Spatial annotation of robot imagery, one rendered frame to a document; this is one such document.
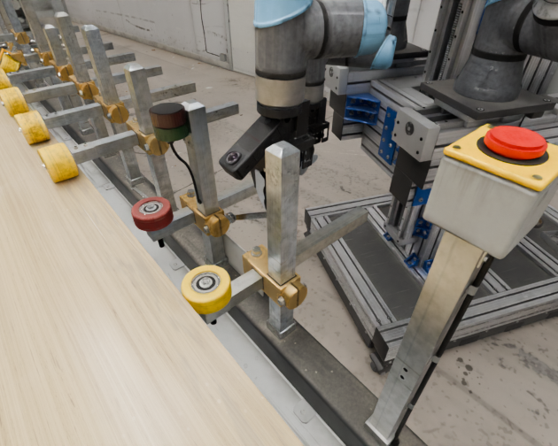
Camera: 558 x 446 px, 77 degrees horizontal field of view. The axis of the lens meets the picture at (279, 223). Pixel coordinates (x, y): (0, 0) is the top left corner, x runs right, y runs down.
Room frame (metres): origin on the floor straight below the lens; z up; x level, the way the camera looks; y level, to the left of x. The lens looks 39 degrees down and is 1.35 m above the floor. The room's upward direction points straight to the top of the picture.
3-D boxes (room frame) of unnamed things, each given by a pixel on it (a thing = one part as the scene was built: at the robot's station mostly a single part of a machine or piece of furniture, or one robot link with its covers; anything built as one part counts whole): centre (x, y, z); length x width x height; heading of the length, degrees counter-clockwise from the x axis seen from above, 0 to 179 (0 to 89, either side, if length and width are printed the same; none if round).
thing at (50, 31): (1.39, 0.81, 0.86); 0.04 x 0.04 x 0.48; 40
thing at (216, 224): (0.64, 0.17, 0.85); 0.14 x 0.06 x 0.05; 40
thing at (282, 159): (0.44, 0.00, 0.89); 0.04 x 0.04 x 0.48; 40
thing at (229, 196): (0.71, 0.12, 0.84); 0.43 x 0.03 x 0.04; 130
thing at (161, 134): (0.60, 0.19, 1.08); 0.06 x 0.06 x 0.02
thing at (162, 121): (0.60, 0.19, 1.10); 0.06 x 0.06 x 0.02
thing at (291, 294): (0.45, 0.01, 0.84); 0.14 x 0.06 x 0.05; 40
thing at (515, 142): (0.24, -0.17, 1.22); 0.04 x 0.04 x 0.02
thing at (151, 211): (0.59, 0.27, 0.85); 0.08 x 0.08 x 0.11
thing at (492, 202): (0.24, -0.17, 1.18); 0.07 x 0.07 x 0.08; 40
